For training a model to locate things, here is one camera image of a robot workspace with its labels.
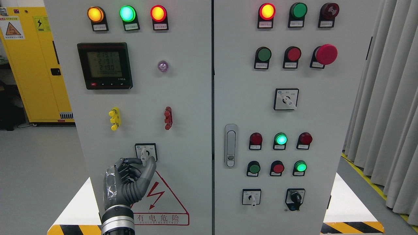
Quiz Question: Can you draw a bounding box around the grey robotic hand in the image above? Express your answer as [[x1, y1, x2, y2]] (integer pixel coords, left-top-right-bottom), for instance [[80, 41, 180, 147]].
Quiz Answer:
[[103, 156, 156, 210]]

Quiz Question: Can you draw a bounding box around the rotary light switch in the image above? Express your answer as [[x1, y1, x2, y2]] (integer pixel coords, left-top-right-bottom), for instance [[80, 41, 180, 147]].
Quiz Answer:
[[134, 143, 158, 166]]

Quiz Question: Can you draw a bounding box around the red electric hazard triangle sticker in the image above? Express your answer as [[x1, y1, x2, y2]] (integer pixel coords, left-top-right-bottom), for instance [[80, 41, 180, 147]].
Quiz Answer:
[[131, 171, 190, 226]]

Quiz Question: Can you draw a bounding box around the yellow terminal connector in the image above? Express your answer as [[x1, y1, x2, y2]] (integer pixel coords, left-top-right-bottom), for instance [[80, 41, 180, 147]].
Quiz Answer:
[[108, 107, 121, 131]]

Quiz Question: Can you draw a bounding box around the red terminal connector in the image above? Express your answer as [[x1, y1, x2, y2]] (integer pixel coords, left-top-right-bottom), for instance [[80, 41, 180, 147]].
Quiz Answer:
[[164, 106, 173, 130]]

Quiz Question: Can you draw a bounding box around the black digital power meter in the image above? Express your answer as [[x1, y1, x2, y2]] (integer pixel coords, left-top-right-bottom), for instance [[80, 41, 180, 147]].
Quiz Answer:
[[77, 42, 133, 90]]

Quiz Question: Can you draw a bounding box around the small clear light bulb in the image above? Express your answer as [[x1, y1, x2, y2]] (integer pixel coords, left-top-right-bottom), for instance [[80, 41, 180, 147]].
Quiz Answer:
[[158, 60, 169, 72]]

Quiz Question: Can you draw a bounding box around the green push button lower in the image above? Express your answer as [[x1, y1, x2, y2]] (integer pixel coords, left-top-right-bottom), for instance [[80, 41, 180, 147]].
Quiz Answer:
[[246, 161, 260, 177]]

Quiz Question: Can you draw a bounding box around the dark red lamp lower left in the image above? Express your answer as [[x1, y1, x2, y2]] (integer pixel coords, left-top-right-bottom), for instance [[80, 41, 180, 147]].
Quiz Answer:
[[249, 133, 263, 150]]

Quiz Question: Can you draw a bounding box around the grey electrical control cabinet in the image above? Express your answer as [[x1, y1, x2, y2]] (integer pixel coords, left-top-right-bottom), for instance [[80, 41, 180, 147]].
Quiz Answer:
[[44, 0, 383, 235]]

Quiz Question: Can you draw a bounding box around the red push button lower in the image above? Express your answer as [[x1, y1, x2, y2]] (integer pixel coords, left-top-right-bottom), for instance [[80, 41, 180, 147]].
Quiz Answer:
[[270, 160, 285, 177]]

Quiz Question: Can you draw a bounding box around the red push button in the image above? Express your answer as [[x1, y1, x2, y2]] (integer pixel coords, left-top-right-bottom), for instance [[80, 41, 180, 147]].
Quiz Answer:
[[270, 160, 285, 177], [282, 46, 301, 69]]

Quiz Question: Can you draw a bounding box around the green lit lamp middle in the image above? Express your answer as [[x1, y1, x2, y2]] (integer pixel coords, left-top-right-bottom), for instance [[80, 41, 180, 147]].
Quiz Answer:
[[273, 133, 288, 150]]

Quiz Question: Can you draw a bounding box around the green indicator lamp left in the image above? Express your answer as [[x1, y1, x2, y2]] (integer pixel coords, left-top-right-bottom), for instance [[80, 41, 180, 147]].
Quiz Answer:
[[119, 5, 140, 31]]

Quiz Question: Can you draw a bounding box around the amber indicator lamp left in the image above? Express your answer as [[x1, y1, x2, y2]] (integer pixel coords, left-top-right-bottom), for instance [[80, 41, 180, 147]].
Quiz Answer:
[[87, 6, 109, 32]]

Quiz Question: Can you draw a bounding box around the red indicator lamp left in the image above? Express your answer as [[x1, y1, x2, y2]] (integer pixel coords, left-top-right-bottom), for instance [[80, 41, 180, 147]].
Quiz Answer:
[[150, 5, 169, 31]]

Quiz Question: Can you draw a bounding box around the green lit push button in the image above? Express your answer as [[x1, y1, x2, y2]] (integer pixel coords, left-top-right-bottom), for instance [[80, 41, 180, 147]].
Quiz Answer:
[[292, 160, 307, 177]]

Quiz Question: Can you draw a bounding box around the yellow safety storage cabinet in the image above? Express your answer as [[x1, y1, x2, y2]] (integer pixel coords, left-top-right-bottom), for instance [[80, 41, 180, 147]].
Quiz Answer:
[[1, 7, 74, 123]]

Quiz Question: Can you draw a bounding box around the dark red lamp lower right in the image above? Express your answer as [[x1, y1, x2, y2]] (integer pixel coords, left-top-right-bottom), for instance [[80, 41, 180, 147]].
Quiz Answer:
[[297, 132, 313, 150]]

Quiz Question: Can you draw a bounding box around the green push button upper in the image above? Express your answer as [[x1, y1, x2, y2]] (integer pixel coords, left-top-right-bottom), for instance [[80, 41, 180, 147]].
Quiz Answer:
[[253, 46, 272, 70]]

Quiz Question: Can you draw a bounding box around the red push button upper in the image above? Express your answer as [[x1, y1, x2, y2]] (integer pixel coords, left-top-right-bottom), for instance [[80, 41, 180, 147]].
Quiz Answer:
[[282, 46, 301, 69]]

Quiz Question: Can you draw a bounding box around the white platform with hazard stripes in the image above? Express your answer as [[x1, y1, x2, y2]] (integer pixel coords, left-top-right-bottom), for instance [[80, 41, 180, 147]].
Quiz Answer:
[[47, 174, 385, 235]]

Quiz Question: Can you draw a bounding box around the red lit lamp right door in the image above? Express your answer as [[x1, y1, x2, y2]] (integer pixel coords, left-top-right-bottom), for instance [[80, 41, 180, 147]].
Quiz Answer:
[[257, 3, 276, 29]]

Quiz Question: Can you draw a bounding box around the red emergency stop mushroom button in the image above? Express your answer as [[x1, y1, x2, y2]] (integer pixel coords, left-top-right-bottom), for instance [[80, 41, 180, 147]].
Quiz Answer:
[[310, 44, 338, 69]]

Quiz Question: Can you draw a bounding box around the green lamp top right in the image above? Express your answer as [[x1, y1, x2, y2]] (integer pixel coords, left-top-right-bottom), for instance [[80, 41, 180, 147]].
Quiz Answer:
[[288, 2, 308, 28]]

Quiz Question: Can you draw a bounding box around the grey curtain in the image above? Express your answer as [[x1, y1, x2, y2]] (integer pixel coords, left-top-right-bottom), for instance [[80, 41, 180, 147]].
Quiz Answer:
[[344, 0, 418, 226]]

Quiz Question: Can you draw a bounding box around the dark red buzzer lamp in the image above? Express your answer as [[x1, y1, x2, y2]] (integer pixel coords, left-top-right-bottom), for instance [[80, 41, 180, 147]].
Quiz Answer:
[[317, 2, 340, 28]]

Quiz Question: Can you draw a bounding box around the grey cabinet door handle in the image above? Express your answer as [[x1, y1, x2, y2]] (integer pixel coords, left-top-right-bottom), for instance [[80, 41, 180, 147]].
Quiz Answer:
[[224, 124, 238, 168]]

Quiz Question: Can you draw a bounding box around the lower small rotary switch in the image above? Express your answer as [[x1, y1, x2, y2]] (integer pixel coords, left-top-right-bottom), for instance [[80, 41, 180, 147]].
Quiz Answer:
[[241, 189, 262, 207]]

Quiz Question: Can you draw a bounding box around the black knob selector switch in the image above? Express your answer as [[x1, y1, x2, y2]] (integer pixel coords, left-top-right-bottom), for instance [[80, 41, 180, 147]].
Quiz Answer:
[[285, 188, 306, 211]]

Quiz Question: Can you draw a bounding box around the upper right rotary selector switch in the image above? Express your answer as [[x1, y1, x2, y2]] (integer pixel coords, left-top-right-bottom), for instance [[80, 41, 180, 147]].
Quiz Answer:
[[273, 88, 299, 111]]

